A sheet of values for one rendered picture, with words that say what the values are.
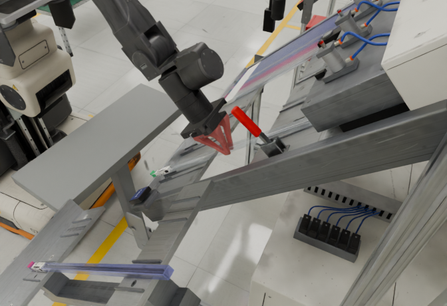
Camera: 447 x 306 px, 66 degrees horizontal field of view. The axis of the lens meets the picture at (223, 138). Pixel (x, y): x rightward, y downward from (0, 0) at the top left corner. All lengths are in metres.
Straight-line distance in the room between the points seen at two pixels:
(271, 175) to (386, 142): 0.19
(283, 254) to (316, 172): 0.45
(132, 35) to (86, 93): 1.97
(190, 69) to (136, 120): 0.74
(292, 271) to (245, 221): 0.82
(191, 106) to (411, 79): 0.38
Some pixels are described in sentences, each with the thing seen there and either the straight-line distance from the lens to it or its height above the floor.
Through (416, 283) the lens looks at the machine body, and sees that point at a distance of 1.02.
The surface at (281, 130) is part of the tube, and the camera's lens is 0.62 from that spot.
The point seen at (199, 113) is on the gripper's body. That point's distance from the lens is 0.67.
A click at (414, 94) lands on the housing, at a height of 1.22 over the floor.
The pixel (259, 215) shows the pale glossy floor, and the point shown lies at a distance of 1.74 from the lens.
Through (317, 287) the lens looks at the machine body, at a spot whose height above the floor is 0.62.
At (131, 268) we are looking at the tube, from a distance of 0.51.
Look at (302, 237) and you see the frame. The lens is 0.96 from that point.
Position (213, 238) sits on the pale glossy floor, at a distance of 1.67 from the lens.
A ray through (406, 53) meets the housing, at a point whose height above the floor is 1.26.
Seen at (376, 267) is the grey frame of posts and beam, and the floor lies 0.95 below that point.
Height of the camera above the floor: 1.45
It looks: 44 degrees down
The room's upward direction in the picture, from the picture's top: straight up
